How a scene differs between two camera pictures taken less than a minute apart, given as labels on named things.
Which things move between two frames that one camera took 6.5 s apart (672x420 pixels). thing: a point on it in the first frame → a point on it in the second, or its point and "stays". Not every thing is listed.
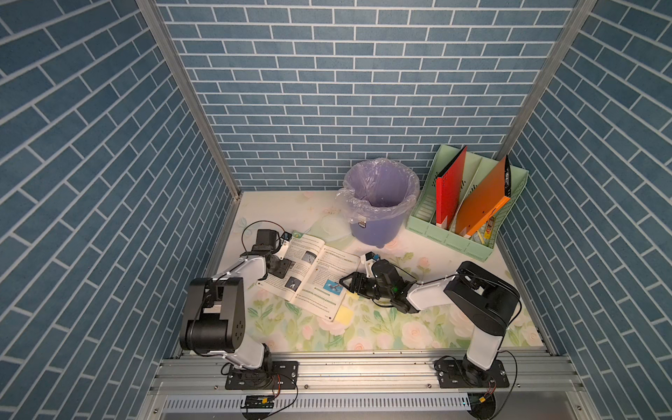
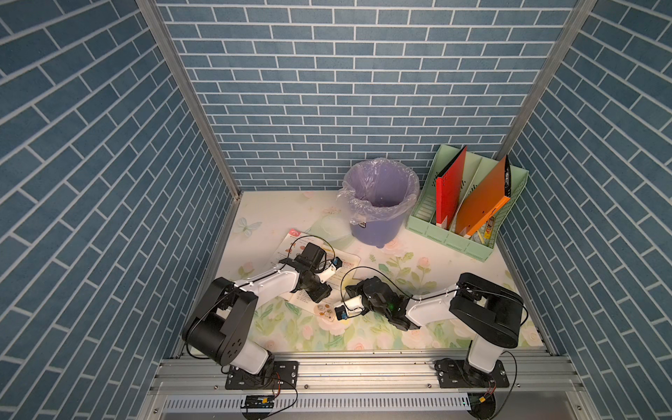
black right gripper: [358, 278] → [357, 289]
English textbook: [314, 279] stays
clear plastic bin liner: [377, 189] stays
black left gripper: [282, 268] → [324, 290]
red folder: [449, 186] stays
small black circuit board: [258, 402] stays
